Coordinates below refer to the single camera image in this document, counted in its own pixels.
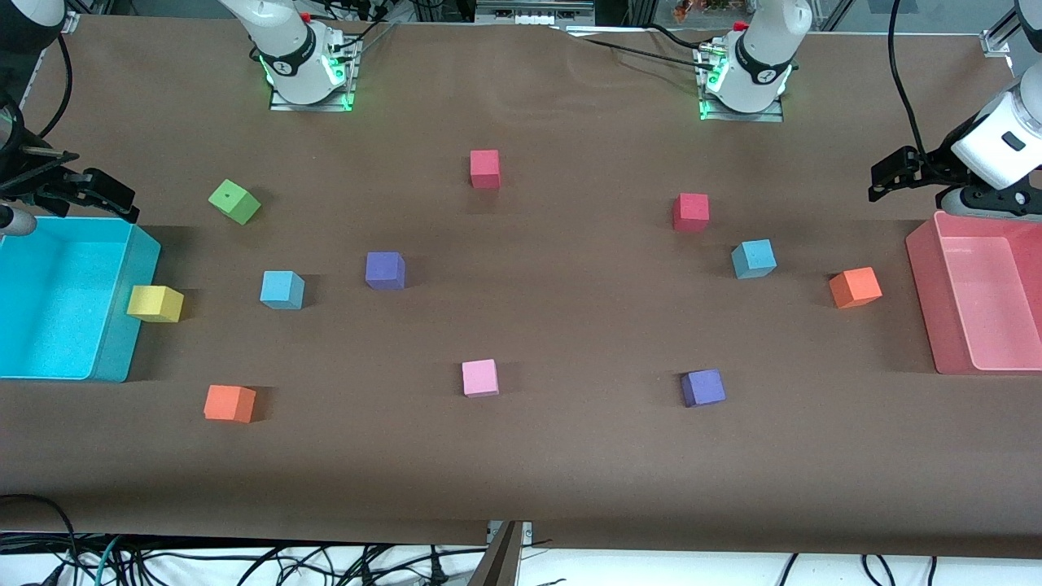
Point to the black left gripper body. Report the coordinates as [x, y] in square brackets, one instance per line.
[935, 162]

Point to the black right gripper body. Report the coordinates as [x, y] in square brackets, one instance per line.
[31, 177]

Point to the light blue foam block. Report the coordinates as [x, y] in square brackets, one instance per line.
[754, 259]
[282, 290]

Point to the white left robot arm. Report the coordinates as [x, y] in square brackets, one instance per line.
[765, 49]

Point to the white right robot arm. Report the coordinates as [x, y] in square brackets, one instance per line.
[293, 41]

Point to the orange foam block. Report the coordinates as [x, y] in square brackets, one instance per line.
[855, 287]
[229, 404]

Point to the cyan plastic bin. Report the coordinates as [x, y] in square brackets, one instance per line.
[57, 293]

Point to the yellow foam block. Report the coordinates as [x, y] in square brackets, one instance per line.
[155, 303]

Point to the green foam block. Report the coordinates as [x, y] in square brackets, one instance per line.
[234, 202]

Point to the pink plastic bin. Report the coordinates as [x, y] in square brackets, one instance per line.
[985, 301]

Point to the red foam block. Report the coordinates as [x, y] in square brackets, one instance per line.
[690, 212]
[484, 168]

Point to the purple foam block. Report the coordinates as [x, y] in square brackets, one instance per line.
[702, 387]
[384, 270]

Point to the grey power strip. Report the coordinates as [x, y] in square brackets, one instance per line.
[529, 12]

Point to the brown table cover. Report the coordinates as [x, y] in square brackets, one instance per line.
[570, 456]

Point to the pink foam block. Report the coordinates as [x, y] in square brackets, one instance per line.
[480, 378]

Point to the aluminium corner bracket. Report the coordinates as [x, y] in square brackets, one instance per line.
[72, 23]

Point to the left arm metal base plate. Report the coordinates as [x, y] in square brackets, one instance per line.
[757, 116]

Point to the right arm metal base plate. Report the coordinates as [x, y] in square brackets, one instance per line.
[313, 107]

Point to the small metal table bracket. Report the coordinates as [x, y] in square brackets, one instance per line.
[527, 531]

